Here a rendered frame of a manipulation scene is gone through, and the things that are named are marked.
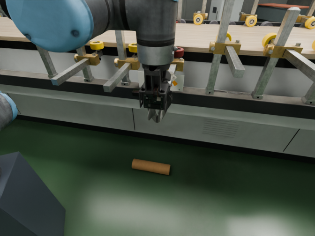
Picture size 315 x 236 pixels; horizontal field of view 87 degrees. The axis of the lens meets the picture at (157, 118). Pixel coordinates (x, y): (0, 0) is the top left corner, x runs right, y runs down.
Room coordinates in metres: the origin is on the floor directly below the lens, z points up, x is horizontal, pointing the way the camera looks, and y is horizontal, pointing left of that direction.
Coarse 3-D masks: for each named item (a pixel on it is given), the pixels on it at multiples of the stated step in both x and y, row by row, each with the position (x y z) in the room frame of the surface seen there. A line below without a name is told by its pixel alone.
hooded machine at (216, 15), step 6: (216, 0) 5.73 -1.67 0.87; (222, 0) 5.46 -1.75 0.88; (240, 0) 5.60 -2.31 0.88; (210, 6) 5.98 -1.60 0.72; (216, 6) 5.67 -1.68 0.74; (222, 6) 5.46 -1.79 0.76; (234, 6) 5.56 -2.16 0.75; (240, 6) 5.61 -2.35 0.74; (210, 12) 5.91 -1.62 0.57; (216, 12) 5.62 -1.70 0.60; (234, 12) 5.57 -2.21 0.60; (210, 18) 5.86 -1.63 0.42; (216, 18) 5.52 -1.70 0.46; (234, 18) 5.59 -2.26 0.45
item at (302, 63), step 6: (270, 42) 0.92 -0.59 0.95; (288, 54) 0.71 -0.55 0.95; (294, 54) 0.68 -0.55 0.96; (288, 60) 0.69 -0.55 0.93; (294, 60) 0.65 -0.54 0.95; (300, 60) 0.61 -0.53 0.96; (306, 60) 0.61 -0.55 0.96; (300, 66) 0.59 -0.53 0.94; (306, 66) 0.56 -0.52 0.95; (312, 66) 0.55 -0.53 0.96; (306, 72) 0.55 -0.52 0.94; (312, 72) 0.52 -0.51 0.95; (312, 78) 0.50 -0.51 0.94
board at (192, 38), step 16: (0, 32) 1.39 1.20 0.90; (16, 32) 1.39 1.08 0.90; (112, 32) 1.39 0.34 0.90; (128, 32) 1.39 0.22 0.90; (176, 32) 1.39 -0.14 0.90; (192, 32) 1.39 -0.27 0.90; (208, 32) 1.39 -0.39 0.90; (240, 32) 1.39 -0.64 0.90; (256, 32) 1.39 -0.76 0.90; (272, 32) 1.39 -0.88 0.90; (304, 32) 1.39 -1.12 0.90; (192, 48) 1.00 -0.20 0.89; (208, 48) 0.98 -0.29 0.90; (240, 48) 0.97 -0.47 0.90; (256, 48) 0.97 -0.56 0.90; (304, 48) 0.97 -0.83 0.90
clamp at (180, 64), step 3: (174, 60) 0.86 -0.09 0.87; (177, 60) 0.86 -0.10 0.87; (183, 60) 0.86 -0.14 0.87; (171, 63) 0.85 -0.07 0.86; (174, 63) 0.85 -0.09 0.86; (177, 63) 0.84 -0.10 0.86; (180, 63) 0.84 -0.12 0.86; (183, 63) 0.84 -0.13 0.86; (177, 66) 0.84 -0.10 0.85; (180, 66) 0.84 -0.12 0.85; (183, 66) 0.87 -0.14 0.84; (168, 69) 0.85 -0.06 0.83; (177, 69) 0.84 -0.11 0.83; (180, 69) 0.84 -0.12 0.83
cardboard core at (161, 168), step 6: (132, 162) 0.81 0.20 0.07; (138, 162) 0.80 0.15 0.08; (144, 162) 0.80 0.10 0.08; (150, 162) 0.80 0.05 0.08; (156, 162) 0.81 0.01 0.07; (132, 168) 0.79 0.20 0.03; (138, 168) 0.77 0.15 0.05; (144, 168) 0.77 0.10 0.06; (150, 168) 0.76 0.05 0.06; (156, 168) 0.76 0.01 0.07; (162, 168) 0.75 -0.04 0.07; (168, 168) 0.75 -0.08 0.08; (168, 174) 0.72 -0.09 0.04
